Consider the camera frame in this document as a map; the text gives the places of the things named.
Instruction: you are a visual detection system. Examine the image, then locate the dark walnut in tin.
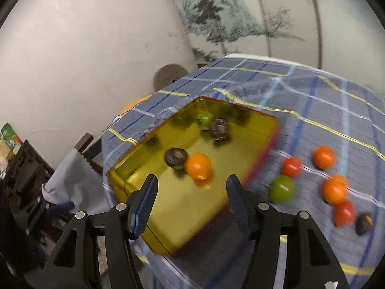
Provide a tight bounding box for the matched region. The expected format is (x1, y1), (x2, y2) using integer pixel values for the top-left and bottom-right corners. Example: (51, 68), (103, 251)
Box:
(209, 118), (230, 141)

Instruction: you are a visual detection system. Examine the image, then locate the round stone millstone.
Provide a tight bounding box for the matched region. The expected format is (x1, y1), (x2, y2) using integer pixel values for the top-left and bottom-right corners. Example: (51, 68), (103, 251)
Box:
(153, 64), (189, 91)

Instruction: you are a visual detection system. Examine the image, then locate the dark passion fruit in tin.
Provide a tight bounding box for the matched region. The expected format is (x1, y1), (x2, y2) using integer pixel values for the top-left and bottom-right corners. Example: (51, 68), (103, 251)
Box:
(164, 147), (188, 170)

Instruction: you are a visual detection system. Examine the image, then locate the orange tangerine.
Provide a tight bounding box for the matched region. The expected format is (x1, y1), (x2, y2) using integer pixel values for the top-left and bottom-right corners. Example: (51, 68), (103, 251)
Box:
(185, 152), (212, 181)

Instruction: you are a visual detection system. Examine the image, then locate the red gold metal tin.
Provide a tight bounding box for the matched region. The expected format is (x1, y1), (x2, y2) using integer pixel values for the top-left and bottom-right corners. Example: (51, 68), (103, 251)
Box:
(108, 97), (281, 255)

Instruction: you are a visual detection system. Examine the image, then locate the dark wooden chair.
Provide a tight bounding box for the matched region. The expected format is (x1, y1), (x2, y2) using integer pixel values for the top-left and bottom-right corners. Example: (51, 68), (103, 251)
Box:
(1, 133), (103, 278)

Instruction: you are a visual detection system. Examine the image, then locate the large red tomato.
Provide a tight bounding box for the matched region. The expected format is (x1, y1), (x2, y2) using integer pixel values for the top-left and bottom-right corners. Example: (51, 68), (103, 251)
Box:
(333, 200), (356, 227)

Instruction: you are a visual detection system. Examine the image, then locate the painted folding screen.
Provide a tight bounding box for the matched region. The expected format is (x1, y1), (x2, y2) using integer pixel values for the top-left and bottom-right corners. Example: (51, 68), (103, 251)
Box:
(173, 0), (384, 94)

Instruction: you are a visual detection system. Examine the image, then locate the dark brown passion fruit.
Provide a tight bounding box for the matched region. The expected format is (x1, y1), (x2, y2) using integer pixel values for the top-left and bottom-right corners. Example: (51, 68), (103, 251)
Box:
(355, 212), (374, 236)

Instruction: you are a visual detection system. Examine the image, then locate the orange persimmon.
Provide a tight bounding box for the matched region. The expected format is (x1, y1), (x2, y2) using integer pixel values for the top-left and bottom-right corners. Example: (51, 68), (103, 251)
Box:
(321, 174), (348, 205)

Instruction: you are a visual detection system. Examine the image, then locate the orange fruit far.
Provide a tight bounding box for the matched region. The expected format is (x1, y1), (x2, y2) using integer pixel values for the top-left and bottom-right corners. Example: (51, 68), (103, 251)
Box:
(313, 145), (336, 170)

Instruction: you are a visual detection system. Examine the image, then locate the small red tomato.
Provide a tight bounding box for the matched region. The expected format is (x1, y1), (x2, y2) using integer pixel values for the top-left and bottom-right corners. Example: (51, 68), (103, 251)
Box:
(281, 157), (302, 178)

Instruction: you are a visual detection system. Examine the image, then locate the green tomato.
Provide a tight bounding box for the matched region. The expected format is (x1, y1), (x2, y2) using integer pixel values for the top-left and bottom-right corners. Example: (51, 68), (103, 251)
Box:
(268, 174), (295, 204)

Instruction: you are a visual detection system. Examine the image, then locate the blue plaid tablecloth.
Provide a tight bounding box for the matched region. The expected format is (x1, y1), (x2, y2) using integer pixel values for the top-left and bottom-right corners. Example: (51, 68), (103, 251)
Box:
(102, 54), (384, 288)

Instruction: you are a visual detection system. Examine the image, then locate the grey cloth on chair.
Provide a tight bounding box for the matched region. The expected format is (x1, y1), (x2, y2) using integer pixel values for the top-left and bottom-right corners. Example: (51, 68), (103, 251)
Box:
(42, 149), (110, 215)

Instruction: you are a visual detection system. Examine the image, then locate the green fruit in tin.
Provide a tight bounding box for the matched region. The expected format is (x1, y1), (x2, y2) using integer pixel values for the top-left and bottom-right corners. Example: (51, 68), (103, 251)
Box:
(196, 111), (214, 131)

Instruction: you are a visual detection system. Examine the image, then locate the orange plastic stool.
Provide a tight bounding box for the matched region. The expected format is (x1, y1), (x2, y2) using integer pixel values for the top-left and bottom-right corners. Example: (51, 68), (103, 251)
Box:
(120, 95), (151, 115)

